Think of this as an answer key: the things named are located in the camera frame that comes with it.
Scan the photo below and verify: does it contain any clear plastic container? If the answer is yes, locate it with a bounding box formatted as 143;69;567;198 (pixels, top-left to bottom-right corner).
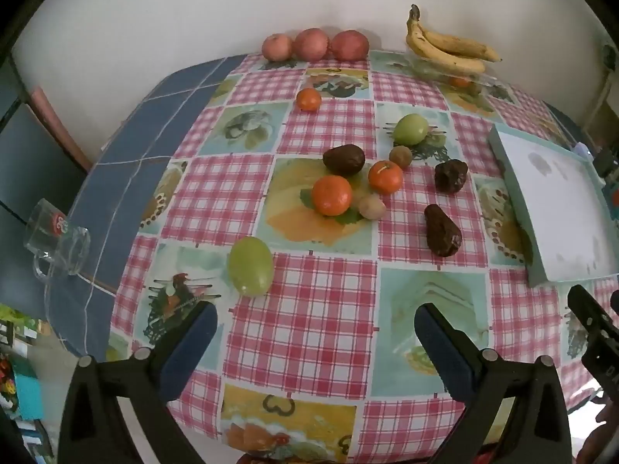
411;55;499;95

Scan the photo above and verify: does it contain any checkered printed tablecloth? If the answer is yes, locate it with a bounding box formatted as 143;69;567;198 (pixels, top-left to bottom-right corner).
104;51;619;464

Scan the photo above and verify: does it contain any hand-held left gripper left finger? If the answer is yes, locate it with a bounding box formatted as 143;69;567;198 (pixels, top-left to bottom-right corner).
57;301;218;464

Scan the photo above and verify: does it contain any black power adapter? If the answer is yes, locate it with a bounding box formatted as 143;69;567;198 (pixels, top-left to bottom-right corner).
594;147;619;177

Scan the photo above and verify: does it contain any clear glass mug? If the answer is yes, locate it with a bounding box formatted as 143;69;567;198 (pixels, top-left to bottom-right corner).
24;198;92;278

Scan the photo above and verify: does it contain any white tray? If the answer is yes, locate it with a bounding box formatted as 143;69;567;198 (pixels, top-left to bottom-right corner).
487;123;619;288

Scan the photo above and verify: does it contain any small brown kiwi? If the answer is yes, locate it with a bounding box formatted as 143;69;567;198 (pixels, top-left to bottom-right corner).
358;195;386;220
390;145;413;170

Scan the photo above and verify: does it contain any turquoise floral box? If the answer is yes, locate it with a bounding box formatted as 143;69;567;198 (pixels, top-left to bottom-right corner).
0;353;44;421

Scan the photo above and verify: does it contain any yellow banana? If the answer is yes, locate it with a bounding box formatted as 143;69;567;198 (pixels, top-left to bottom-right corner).
405;19;486;75
410;5;503;63

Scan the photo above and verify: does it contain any dark brown avocado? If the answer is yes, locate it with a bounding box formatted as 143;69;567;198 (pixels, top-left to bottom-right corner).
322;144;366;176
424;204;462;258
434;159;469;194

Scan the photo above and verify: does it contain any person's right hand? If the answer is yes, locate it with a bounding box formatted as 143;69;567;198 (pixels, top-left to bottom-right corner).
575;391;619;464

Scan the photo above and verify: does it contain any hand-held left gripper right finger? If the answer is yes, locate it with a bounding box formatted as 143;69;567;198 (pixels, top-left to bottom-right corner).
414;303;574;464

